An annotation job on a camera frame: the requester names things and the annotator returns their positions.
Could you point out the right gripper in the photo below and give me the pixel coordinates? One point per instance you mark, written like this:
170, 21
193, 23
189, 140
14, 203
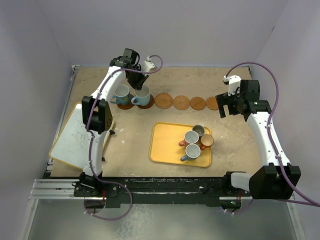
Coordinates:
223, 99

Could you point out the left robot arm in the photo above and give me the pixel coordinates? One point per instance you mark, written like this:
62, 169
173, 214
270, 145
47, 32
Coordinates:
96, 114

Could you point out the dark wooden saucer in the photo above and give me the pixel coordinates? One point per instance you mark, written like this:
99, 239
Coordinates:
127, 106
149, 105

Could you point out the woven rattan coaster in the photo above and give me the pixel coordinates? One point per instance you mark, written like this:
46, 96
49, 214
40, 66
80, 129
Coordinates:
163, 100
181, 102

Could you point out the light wooden coaster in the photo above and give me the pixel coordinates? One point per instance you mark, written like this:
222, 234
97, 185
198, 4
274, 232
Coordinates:
197, 103
211, 103

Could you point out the yellow tray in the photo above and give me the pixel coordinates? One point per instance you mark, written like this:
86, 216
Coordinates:
164, 146

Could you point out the yellow framed whiteboard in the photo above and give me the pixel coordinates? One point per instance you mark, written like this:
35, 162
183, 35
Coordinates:
73, 145

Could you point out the orange copper mug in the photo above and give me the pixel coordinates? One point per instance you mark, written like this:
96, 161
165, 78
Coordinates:
206, 141

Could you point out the blue mug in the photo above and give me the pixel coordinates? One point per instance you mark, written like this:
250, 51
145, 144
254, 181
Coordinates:
121, 95
142, 97
192, 152

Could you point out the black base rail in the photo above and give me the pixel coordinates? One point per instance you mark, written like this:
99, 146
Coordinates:
113, 192

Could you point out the small grey cup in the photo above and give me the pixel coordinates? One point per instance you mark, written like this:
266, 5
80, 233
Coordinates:
199, 129

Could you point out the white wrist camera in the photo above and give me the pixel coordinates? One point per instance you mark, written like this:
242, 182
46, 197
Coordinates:
233, 83
148, 65

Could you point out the pink printed mug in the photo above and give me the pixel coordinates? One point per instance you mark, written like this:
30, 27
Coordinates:
190, 137

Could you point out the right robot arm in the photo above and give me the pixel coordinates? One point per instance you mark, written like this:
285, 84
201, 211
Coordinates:
268, 182

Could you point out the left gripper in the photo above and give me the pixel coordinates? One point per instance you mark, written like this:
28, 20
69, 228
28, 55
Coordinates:
138, 85

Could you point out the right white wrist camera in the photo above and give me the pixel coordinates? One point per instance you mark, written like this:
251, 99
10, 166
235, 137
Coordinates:
233, 83

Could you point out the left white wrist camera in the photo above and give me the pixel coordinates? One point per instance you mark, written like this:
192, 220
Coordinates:
148, 65

